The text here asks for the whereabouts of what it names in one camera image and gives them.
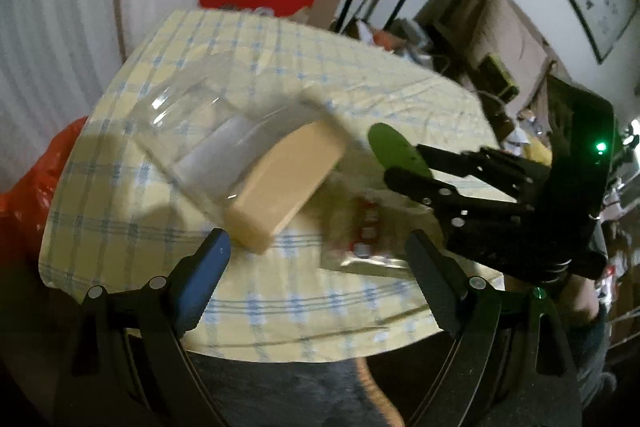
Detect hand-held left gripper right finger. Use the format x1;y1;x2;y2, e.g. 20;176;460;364
405;229;581;427

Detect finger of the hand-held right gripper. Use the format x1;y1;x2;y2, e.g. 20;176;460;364
415;143;538;188
384;167;536;218

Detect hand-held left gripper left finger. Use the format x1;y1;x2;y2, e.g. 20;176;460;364
70;228;232;427

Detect green oval clip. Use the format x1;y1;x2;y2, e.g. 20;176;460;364
367;122;433;182

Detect gold snack pouch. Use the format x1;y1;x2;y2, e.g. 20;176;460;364
317;192;416;280

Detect clear jar with tan lid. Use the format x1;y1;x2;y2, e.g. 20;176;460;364
132;67;347;256

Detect person's right forearm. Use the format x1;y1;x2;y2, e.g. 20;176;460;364
565;274;618;403

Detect yellow cloth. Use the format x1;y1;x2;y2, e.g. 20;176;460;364
520;139;551;168

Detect dark wooden sofa armrest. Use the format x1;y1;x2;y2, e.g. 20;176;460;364
485;99;516;142

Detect yellow checked tablecloth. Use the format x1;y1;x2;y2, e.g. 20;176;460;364
37;9;506;363

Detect green black power station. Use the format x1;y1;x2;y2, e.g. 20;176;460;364
477;54;521;100

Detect brown sofa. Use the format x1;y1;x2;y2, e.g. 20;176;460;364
415;0;566;122

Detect large brown sofa cushion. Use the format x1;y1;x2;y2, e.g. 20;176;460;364
465;0;551;78

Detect cardboard box of clutter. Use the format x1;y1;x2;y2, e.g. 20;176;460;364
350;19;441;68

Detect grey fabric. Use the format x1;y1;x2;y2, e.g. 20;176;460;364
187;352;406;427

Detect orange plastic bag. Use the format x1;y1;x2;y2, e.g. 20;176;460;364
0;117;88;258

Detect white curtain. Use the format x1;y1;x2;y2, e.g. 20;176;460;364
0;0;236;188

